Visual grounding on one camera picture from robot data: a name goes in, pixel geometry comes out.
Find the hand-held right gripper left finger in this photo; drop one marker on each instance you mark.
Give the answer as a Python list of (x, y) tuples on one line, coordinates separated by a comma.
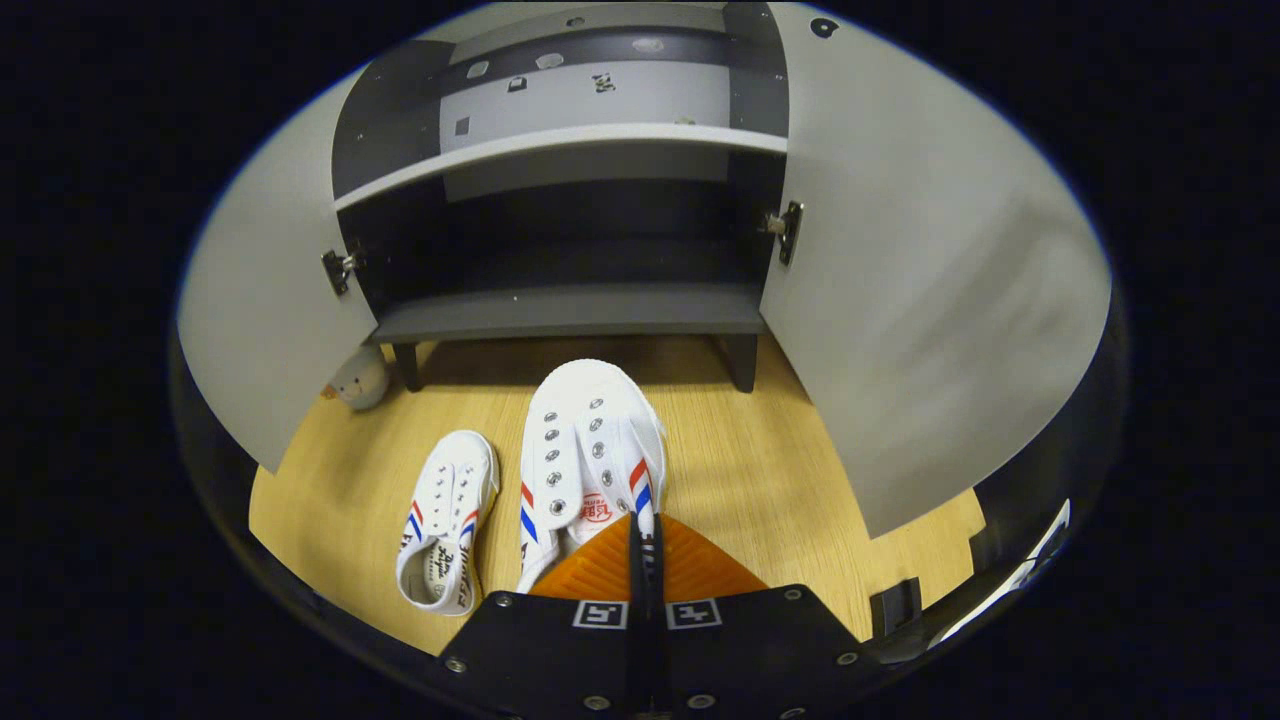
[(560, 655)]

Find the small black block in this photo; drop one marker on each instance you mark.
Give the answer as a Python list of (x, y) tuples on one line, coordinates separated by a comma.
[(895, 607)]

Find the white canvas shoe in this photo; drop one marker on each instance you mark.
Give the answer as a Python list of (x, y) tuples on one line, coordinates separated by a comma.
[(447, 510), (590, 440)]

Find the white cabinet door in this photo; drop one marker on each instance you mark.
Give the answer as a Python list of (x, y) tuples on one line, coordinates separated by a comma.
[(270, 300), (920, 300)]

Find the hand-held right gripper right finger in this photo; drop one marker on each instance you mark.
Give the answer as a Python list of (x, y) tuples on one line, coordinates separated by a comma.
[(740, 655)]

